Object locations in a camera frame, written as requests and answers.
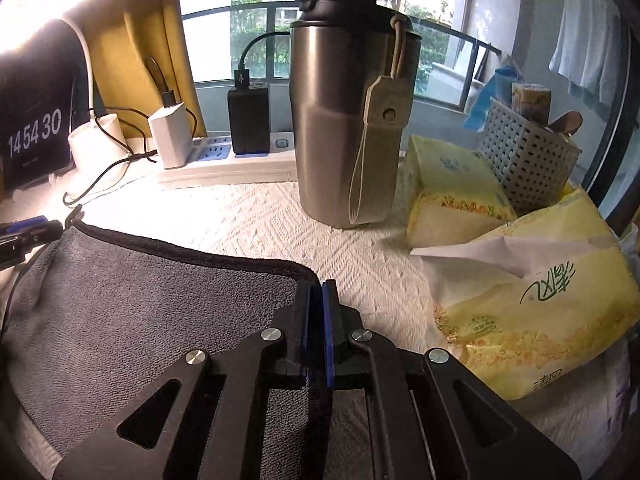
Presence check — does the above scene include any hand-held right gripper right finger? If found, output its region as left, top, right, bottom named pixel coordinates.
left=320, top=280, right=583, bottom=480

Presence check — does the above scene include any hanging white cloth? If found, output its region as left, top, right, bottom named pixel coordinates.
left=548, top=0, right=626, bottom=108

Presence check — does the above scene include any black power adapter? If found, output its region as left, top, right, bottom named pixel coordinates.
left=227, top=85, right=272, bottom=156

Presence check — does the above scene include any blue plastic bag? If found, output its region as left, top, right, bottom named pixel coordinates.
left=464, top=57, right=526, bottom=133

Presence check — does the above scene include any beige tumbler strap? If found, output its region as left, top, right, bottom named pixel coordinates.
left=348, top=14, right=412, bottom=225

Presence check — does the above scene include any small yellow tissue pack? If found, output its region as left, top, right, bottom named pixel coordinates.
left=405, top=134, right=518, bottom=248

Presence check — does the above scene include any balcony railing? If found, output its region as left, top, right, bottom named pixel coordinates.
left=179, top=2, right=503, bottom=111

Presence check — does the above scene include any grey towel with black trim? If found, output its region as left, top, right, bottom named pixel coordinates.
left=0, top=220, right=381, bottom=480

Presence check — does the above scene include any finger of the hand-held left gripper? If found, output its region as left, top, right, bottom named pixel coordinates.
left=0, top=215, right=65, bottom=270

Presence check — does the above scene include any stainless steel tumbler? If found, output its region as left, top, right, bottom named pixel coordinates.
left=289, top=0, right=422, bottom=231

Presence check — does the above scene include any yellow curtain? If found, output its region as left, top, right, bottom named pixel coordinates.
left=92, top=0, right=208, bottom=140

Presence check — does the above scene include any white power strip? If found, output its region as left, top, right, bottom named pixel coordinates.
left=157, top=131, right=298, bottom=191

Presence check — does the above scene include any phone with clock display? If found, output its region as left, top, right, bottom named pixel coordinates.
left=0, top=19, right=90, bottom=191

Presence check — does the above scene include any white charger plug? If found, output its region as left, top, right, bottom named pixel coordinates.
left=147, top=104, right=197, bottom=170

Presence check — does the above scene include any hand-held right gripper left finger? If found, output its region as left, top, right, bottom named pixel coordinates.
left=52, top=280, right=317, bottom=480

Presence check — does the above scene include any grey perforated basket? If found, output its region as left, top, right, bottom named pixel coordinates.
left=475, top=97, right=583, bottom=216

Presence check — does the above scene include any black usb cable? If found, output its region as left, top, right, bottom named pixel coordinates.
left=234, top=30, right=292, bottom=88

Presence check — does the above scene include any white phone stand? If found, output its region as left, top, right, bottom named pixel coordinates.
left=67, top=112, right=133, bottom=186

